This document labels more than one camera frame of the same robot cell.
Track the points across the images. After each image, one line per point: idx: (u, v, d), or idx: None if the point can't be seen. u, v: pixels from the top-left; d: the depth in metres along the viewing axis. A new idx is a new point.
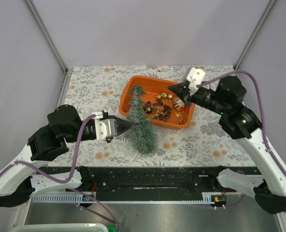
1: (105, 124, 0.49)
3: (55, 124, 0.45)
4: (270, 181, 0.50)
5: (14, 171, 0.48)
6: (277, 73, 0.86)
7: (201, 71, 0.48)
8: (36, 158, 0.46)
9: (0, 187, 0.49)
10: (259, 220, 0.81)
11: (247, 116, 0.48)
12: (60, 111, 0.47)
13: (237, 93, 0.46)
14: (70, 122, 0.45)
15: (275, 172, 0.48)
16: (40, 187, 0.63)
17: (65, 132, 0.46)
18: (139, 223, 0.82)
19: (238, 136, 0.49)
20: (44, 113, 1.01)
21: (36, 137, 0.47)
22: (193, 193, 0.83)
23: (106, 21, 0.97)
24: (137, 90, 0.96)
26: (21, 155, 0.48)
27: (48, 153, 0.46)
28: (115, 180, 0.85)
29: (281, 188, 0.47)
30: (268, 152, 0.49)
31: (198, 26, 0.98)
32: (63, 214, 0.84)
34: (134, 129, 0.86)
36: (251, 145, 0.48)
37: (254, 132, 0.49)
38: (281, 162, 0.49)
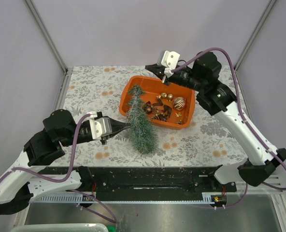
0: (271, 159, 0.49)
1: (100, 123, 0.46)
3: (50, 128, 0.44)
4: (249, 152, 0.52)
5: (11, 178, 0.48)
6: (277, 72, 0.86)
7: (175, 55, 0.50)
8: (34, 163, 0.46)
9: None
10: (259, 220, 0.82)
11: (221, 91, 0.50)
12: (55, 115, 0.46)
13: (213, 68, 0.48)
14: (65, 125, 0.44)
15: (252, 142, 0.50)
16: (39, 192, 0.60)
17: (62, 136, 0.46)
18: (139, 223, 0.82)
19: (215, 111, 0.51)
20: (44, 113, 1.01)
21: (32, 142, 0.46)
22: (193, 193, 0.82)
23: (106, 21, 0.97)
24: (137, 90, 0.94)
26: (18, 162, 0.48)
27: (45, 157, 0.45)
28: (115, 180, 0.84)
29: (259, 156, 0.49)
30: (244, 123, 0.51)
31: (198, 26, 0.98)
32: (62, 215, 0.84)
34: (134, 129, 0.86)
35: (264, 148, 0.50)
36: (228, 117, 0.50)
37: (230, 106, 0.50)
38: (257, 132, 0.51)
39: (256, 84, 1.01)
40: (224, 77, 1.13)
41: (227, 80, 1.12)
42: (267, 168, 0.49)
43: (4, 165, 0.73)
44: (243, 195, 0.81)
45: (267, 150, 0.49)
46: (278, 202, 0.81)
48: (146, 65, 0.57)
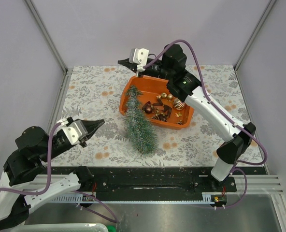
0: (238, 133, 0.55)
1: (73, 128, 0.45)
3: (23, 147, 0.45)
4: (220, 130, 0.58)
5: (0, 197, 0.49)
6: (277, 72, 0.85)
7: (144, 51, 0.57)
8: (14, 182, 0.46)
9: None
10: (258, 219, 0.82)
11: (188, 79, 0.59)
12: (26, 135, 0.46)
13: (179, 59, 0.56)
14: (37, 143, 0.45)
15: (220, 120, 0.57)
16: (36, 201, 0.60)
17: (36, 152, 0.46)
18: (139, 223, 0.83)
19: (183, 96, 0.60)
20: (45, 113, 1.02)
21: (9, 162, 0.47)
22: (193, 193, 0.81)
23: (106, 21, 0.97)
24: (134, 91, 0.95)
26: (1, 182, 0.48)
27: (23, 175, 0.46)
28: (115, 179, 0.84)
29: (227, 131, 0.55)
30: (210, 103, 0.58)
31: (198, 26, 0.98)
32: (62, 215, 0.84)
34: (133, 130, 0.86)
35: (231, 123, 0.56)
36: (195, 100, 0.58)
37: (195, 90, 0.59)
38: (224, 111, 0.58)
39: (256, 83, 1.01)
40: (224, 77, 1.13)
41: (227, 80, 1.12)
42: (235, 141, 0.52)
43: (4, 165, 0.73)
44: (243, 195, 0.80)
45: (234, 123, 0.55)
46: (278, 203, 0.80)
48: (119, 60, 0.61)
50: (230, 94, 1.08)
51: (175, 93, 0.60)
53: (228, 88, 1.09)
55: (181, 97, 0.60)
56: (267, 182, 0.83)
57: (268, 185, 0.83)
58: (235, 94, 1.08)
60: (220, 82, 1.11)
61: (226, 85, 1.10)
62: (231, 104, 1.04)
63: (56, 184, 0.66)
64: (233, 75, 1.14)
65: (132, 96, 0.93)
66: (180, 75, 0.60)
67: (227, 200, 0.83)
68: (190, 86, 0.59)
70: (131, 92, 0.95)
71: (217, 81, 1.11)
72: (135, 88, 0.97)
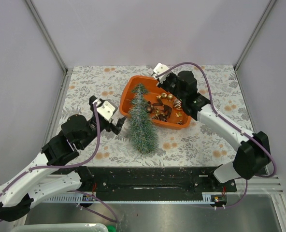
0: (246, 140, 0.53)
1: (107, 105, 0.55)
3: (69, 132, 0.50)
4: (230, 140, 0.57)
5: (27, 178, 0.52)
6: (278, 72, 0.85)
7: (164, 66, 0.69)
8: (53, 163, 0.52)
9: (9, 196, 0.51)
10: (258, 216, 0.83)
11: (199, 98, 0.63)
12: (71, 121, 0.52)
13: (189, 82, 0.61)
14: (82, 128, 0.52)
15: (227, 129, 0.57)
16: (39, 196, 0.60)
17: (78, 138, 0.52)
18: (139, 223, 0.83)
19: (195, 115, 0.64)
20: (45, 113, 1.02)
21: (50, 144, 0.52)
22: (193, 193, 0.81)
23: (106, 21, 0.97)
24: (141, 89, 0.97)
26: (35, 162, 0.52)
27: (63, 158, 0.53)
28: (116, 179, 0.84)
29: (235, 139, 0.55)
30: (218, 116, 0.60)
31: (198, 26, 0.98)
32: (63, 215, 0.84)
34: (135, 128, 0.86)
35: (239, 132, 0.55)
36: (204, 114, 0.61)
37: (204, 107, 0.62)
38: (232, 121, 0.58)
39: (256, 84, 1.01)
40: (224, 77, 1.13)
41: (227, 80, 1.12)
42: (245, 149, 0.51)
43: (4, 165, 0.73)
44: (243, 195, 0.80)
45: (241, 132, 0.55)
46: (278, 203, 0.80)
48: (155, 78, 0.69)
50: (230, 94, 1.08)
51: (188, 112, 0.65)
53: (228, 87, 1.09)
55: (193, 116, 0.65)
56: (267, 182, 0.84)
57: (268, 186, 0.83)
58: (235, 94, 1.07)
60: (221, 82, 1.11)
61: (226, 85, 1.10)
62: (231, 104, 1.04)
63: (58, 181, 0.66)
64: (233, 75, 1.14)
65: (139, 94, 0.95)
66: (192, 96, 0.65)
67: (227, 200, 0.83)
68: (200, 105, 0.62)
70: (138, 90, 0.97)
71: (217, 81, 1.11)
72: (142, 86, 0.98)
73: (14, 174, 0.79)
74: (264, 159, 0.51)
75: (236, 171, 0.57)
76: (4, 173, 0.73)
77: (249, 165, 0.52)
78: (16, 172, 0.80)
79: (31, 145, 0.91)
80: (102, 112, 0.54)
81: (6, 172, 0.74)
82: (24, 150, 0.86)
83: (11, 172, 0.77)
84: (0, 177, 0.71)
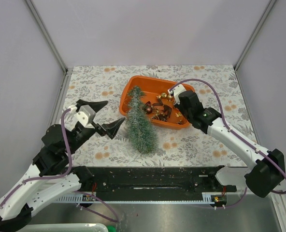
0: (262, 159, 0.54)
1: (82, 111, 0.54)
3: (50, 144, 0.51)
4: (244, 157, 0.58)
5: (22, 190, 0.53)
6: (278, 73, 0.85)
7: (181, 86, 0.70)
8: (45, 173, 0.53)
9: (7, 210, 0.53)
10: (257, 216, 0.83)
11: (207, 111, 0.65)
12: (50, 132, 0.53)
13: (191, 96, 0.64)
14: (61, 138, 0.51)
15: (241, 146, 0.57)
16: (38, 204, 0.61)
17: (62, 147, 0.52)
18: (139, 223, 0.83)
19: (206, 129, 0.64)
20: (45, 113, 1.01)
21: (41, 155, 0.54)
22: (193, 193, 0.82)
23: (106, 21, 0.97)
24: (137, 92, 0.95)
26: (28, 174, 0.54)
27: (54, 167, 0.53)
28: (115, 180, 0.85)
29: (249, 156, 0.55)
30: (230, 131, 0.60)
31: (198, 26, 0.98)
32: (62, 215, 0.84)
34: (134, 130, 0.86)
35: (253, 149, 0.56)
36: (215, 129, 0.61)
37: (215, 122, 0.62)
38: (245, 137, 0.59)
39: (256, 84, 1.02)
40: (224, 77, 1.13)
41: (227, 80, 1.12)
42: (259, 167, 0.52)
43: (4, 166, 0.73)
44: (243, 195, 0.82)
45: (256, 150, 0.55)
46: (278, 203, 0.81)
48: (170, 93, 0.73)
50: (230, 94, 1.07)
51: (198, 125, 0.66)
53: (228, 87, 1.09)
55: (203, 129, 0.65)
56: None
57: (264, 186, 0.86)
58: (235, 94, 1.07)
60: (221, 82, 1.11)
61: (226, 85, 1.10)
62: (231, 104, 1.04)
63: (57, 186, 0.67)
64: (233, 75, 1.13)
65: (135, 96, 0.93)
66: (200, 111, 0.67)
67: (227, 200, 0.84)
68: (210, 118, 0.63)
70: (134, 92, 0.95)
71: (217, 81, 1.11)
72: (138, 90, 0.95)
73: (14, 174, 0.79)
74: (278, 177, 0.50)
75: (250, 189, 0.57)
76: (4, 175, 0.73)
77: (263, 181, 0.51)
78: (17, 173, 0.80)
79: (32, 146, 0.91)
80: (78, 118, 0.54)
81: (6, 173, 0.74)
82: (25, 151, 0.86)
83: (11, 173, 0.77)
84: (0, 178, 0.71)
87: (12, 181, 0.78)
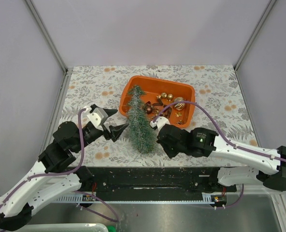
0: (279, 164, 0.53)
1: (95, 112, 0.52)
3: (62, 139, 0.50)
4: (259, 167, 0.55)
5: (26, 187, 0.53)
6: (278, 73, 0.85)
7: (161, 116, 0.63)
8: (51, 170, 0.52)
9: (10, 206, 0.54)
10: (257, 216, 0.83)
11: (200, 134, 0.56)
12: (62, 127, 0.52)
13: (171, 131, 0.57)
14: (73, 134, 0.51)
15: (255, 158, 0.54)
16: (39, 202, 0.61)
17: (71, 144, 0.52)
18: (139, 223, 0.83)
19: (208, 153, 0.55)
20: (45, 113, 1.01)
21: (47, 152, 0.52)
22: (194, 193, 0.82)
23: (106, 21, 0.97)
24: (137, 90, 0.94)
26: (33, 171, 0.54)
27: (60, 164, 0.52)
28: (116, 180, 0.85)
29: (268, 166, 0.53)
30: (237, 147, 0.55)
31: (198, 26, 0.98)
32: (63, 215, 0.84)
34: (134, 129, 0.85)
35: (268, 157, 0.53)
36: (221, 152, 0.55)
37: (216, 142, 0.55)
38: (252, 148, 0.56)
39: (256, 84, 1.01)
40: (224, 77, 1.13)
41: (227, 80, 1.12)
42: (283, 173, 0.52)
43: (4, 166, 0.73)
44: (242, 193, 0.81)
45: (271, 157, 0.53)
46: (278, 202, 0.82)
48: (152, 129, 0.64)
50: (230, 94, 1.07)
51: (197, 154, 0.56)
53: (228, 87, 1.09)
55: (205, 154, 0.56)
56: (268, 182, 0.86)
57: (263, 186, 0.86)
58: (235, 94, 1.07)
60: (221, 82, 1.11)
61: (226, 85, 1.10)
62: (231, 104, 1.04)
63: (57, 184, 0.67)
64: (233, 75, 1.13)
65: (135, 96, 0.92)
66: (189, 135, 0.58)
67: (227, 200, 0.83)
68: (207, 140, 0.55)
70: (134, 91, 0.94)
71: (217, 81, 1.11)
72: (138, 88, 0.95)
73: (15, 174, 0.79)
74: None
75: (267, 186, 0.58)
76: (5, 175, 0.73)
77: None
78: (17, 173, 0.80)
79: (32, 146, 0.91)
80: (91, 119, 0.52)
81: (6, 173, 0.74)
82: (25, 151, 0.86)
83: (11, 173, 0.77)
84: (0, 179, 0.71)
87: (12, 181, 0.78)
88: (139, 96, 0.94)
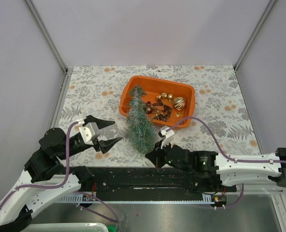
0: (280, 166, 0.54)
1: (88, 128, 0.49)
3: (48, 147, 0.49)
4: (263, 173, 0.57)
5: (16, 196, 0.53)
6: (278, 73, 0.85)
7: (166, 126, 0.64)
8: (37, 179, 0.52)
9: (3, 215, 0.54)
10: (257, 216, 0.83)
11: (203, 157, 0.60)
12: (49, 135, 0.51)
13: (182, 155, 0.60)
14: (60, 141, 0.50)
15: (256, 167, 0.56)
16: (38, 206, 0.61)
17: (58, 152, 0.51)
18: (139, 223, 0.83)
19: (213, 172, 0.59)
20: (45, 113, 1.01)
21: (32, 160, 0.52)
22: (193, 194, 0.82)
23: (106, 21, 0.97)
24: (137, 91, 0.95)
26: (20, 181, 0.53)
27: (46, 172, 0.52)
28: (115, 180, 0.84)
29: (271, 171, 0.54)
30: (237, 161, 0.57)
31: (198, 26, 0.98)
32: (62, 215, 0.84)
34: (134, 130, 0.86)
35: (268, 162, 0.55)
36: (224, 169, 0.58)
37: (217, 162, 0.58)
38: (250, 157, 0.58)
39: (256, 84, 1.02)
40: (224, 77, 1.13)
41: (227, 80, 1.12)
42: None
43: (4, 166, 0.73)
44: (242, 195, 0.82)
45: (271, 162, 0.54)
46: (278, 202, 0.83)
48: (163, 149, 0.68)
50: (230, 94, 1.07)
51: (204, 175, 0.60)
53: (228, 87, 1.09)
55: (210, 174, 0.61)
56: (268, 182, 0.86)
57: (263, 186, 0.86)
58: (235, 94, 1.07)
60: (221, 82, 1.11)
61: (226, 85, 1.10)
62: (231, 104, 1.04)
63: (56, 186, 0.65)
64: (233, 75, 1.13)
65: (136, 96, 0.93)
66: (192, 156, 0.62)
67: (227, 200, 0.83)
68: (210, 162, 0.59)
70: (135, 92, 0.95)
71: (217, 81, 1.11)
72: (139, 89, 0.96)
73: (15, 175, 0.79)
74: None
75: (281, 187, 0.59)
76: (5, 176, 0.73)
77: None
78: (16, 173, 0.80)
79: (32, 146, 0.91)
80: (81, 133, 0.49)
81: (6, 173, 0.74)
82: (25, 152, 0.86)
83: (11, 173, 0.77)
84: (0, 179, 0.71)
87: (12, 181, 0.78)
88: (140, 96, 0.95)
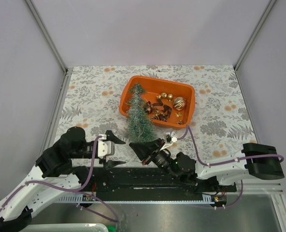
0: (247, 162, 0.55)
1: (107, 144, 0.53)
3: (69, 141, 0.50)
4: (239, 170, 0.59)
5: (23, 192, 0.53)
6: (278, 73, 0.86)
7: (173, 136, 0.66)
8: (48, 175, 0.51)
9: (8, 210, 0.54)
10: (257, 216, 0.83)
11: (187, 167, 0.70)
12: (70, 131, 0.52)
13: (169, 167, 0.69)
14: (82, 138, 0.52)
15: (225, 168, 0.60)
16: (38, 205, 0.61)
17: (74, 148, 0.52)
18: (139, 223, 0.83)
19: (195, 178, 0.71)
20: (45, 113, 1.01)
21: (44, 156, 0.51)
22: (194, 194, 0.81)
23: (106, 21, 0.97)
24: (137, 88, 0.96)
26: (30, 176, 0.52)
27: (57, 168, 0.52)
28: (115, 180, 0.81)
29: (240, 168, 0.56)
30: (211, 166, 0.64)
31: (198, 26, 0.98)
32: (62, 215, 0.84)
34: (134, 128, 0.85)
35: (234, 161, 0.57)
36: (204, 174, 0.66)
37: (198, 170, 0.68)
38: (222, 159, 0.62)
39: (255, 84, 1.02)
40: (224, 77, 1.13)
41: (227, 80, 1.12)
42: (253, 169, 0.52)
43: (4, 166, 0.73)
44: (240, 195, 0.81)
45: (235, 161, 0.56)
46: (278, 203, 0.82)
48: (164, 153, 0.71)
50: (230, 94, 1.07)
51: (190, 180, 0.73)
53: (228, 87, 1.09)
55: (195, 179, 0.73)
56: (268, 182, 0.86)
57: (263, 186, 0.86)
58: (235, 94, 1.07)
60: (220, 82, 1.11)
61: (226, 85, 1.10)
62: (231, 104, 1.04)
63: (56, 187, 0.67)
64: (233, 75, 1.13)
65: (136, 94, 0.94)
66: None
67: (226, 200, 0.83)
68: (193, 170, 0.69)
70: (135, 89, 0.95)
71: (217, 81, 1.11)
72: (139, 86, 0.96)
73: (15, 175, 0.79)
74: (266, 159, 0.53)
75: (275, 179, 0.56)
76: (5, 176, 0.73)
77: (272, 172, 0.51)
78: (17, 173, 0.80)
79: (32, 146, 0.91)
80: (100, 146, 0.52)
81: (7, 173, 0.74)
82: (25, 152, 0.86)
83: (11, 173, 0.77)
84: (0, 179, 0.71)
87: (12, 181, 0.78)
88: (139, 94, 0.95)
